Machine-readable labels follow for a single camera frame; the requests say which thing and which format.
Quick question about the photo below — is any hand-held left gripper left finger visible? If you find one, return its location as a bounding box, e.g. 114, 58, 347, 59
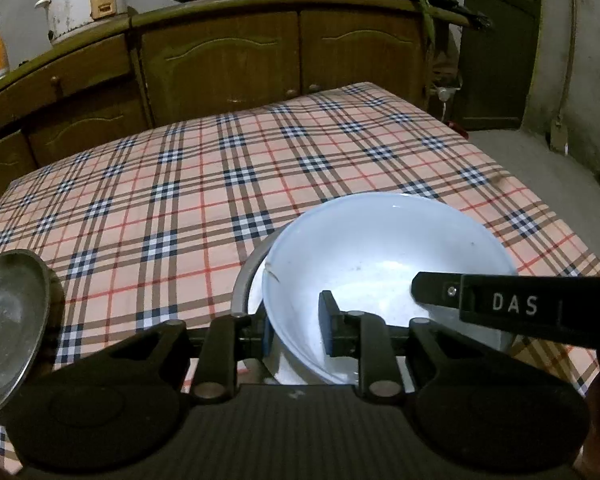
105, 310, 277, 405

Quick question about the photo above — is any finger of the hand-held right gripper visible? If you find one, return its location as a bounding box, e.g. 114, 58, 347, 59
411, 271, 466, 312

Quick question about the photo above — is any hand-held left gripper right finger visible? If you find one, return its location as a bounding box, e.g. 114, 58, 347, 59
318, 290, 486, 403

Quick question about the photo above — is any wide white bowl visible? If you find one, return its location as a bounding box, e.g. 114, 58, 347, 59
262, 191, 519, 387

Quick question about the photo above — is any large steel bowl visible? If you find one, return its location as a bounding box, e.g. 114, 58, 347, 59
0, 249, 52, 418

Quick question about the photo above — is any plaid tablecloth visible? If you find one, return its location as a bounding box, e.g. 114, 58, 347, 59
0, 81, 600, 476

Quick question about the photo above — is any dark green door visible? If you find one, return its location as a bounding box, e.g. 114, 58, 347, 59
451, 0, 544, 132

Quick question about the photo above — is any wooden kitchen cabinet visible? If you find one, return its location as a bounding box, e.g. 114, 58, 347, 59
0, 0, 463, 221

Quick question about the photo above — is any white rice cooker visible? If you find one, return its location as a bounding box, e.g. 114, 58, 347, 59
35, 0, 131, 48

